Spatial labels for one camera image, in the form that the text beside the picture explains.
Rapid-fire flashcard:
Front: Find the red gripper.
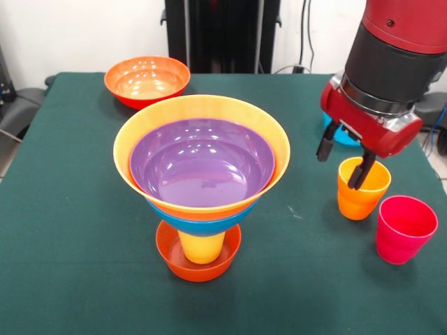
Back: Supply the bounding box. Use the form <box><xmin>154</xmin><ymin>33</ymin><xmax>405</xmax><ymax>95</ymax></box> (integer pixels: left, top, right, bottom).
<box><xmin>316</xmin><ymin>78</ymin><xmax>423</xmax><ymax>191</ymax></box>

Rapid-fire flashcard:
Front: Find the orange cup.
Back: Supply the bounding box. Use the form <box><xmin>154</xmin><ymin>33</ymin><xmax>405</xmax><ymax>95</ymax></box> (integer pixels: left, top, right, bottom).
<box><xmin>337</xmin><ymin>156</ymin><xmax>393</xmax><ymax>221</ymax></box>

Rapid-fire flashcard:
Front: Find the purple bowl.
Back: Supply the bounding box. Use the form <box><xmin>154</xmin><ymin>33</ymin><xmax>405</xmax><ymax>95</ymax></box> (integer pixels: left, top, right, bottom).
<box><xmin>129</xmin><ymin>118</ymin><xmax>277</xmax><ymax>209</ymax></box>

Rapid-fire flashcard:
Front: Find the large orange bowl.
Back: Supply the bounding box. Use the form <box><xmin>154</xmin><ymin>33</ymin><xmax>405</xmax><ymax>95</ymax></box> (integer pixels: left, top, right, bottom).
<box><xmin>113</xmin><ymin>94</ymin><xmax>291</xmax><ymax>221</ymax></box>

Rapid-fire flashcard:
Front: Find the large blue bowl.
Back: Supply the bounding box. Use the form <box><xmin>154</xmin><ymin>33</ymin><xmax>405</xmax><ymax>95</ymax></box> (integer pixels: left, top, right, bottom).
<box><xmin>145</xmin><ymin>198</ymin><xmax>261</xmax><ymax>237</ymax></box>

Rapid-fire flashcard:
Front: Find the yellow cup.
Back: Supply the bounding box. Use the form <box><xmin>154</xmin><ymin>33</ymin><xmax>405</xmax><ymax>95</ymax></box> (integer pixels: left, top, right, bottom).
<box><xmin>177</xmin><ymin>230</ymin><xmax>226</xmax><ymax>265</ymax></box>

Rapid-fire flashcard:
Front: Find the small red bowl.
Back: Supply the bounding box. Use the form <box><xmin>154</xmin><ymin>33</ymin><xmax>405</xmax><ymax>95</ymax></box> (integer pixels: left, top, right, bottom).
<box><xmin>155</xmin><ymin>220</ymin><xmax>242</xmax><ymax>283</ymax></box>

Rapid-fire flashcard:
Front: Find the black computer tower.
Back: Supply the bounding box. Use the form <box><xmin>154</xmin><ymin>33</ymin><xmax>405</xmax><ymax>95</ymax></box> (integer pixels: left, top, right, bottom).
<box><xmin>0</xmin><ymin>45</ymin><xmax>17</xmax><ymax>104</ymax></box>

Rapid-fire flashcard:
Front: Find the small blue bowl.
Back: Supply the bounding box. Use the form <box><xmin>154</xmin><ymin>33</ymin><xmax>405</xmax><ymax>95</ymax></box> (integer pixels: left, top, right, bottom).
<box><xmin>323</xmin><ymin>111</ymin><xmax>362</xmax><ymax>147</ymax></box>

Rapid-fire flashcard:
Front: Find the pink cup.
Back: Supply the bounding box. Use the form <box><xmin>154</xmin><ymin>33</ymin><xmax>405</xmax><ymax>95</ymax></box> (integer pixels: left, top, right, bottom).
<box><xmin>375</xmin><ymin>195</ymin><xmax>439</xmax><ymax>266</ymax></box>

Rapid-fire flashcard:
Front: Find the grey black floor base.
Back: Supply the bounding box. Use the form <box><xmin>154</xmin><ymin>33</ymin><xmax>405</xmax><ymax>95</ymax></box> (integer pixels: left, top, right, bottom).
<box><xmin>413</xmin><ymin>82</ymin><xmax>447</xmax><ymax>156</ymax></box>
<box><xmin>0</xmin><ymin>75</ymin><xmax>57</xmax><ymax>140</ymax></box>

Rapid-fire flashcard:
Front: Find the dark green tablecloth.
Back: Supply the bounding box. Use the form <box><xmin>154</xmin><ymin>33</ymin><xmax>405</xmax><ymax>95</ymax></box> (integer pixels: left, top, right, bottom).
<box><xmin>0</xmin><ymin>71</ymin><xmax>447</xmax><ymax>335</ymax></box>

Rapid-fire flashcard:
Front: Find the large red bowl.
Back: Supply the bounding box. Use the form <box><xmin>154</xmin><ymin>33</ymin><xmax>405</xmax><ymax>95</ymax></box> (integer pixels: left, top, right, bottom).
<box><xmin>103</xmin><ymin>55</ymin><xmax>191</xmax><ymax>110</ymax></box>

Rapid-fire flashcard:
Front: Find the blue cable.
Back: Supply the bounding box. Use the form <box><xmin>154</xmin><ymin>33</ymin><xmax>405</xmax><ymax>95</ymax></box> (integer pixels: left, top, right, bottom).
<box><xmin>422</xmin><ymin>104</ymin><xmax>447</xmax><ymax>154</ymax></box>

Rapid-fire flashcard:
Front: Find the black wall cable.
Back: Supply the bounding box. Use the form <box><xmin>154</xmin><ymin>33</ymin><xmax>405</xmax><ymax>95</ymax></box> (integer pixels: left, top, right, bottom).
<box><xmin>272</xmin><ymin>0</ymin><xmax>317</xmax><ymax>75</ymax></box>

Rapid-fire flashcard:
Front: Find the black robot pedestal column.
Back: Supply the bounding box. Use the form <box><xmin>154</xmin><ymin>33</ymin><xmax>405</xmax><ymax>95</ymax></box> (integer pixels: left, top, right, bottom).
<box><xmin>160</xmin><ymin>0</ymin><xmax>282</xmax><ymax>74</ymax></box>

